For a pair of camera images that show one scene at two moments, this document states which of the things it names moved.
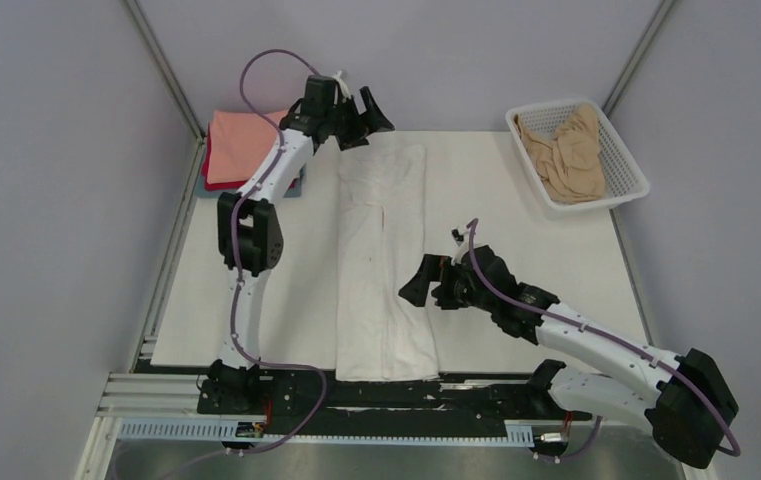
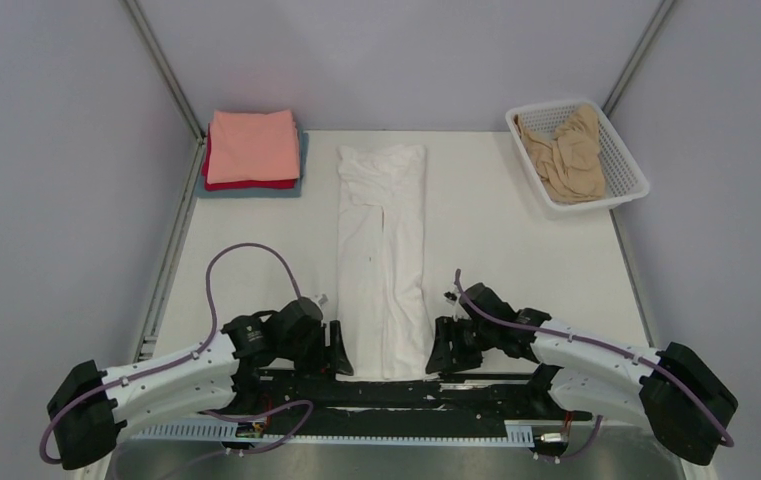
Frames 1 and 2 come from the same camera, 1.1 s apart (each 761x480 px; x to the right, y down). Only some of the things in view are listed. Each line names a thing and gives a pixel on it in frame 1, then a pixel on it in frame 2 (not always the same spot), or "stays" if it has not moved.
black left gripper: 376,121 to 339,360
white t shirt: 382,238 stays
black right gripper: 431,270 to 443,359
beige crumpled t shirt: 567,163 stays
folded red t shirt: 221,186 stays
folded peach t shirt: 238,142 stays
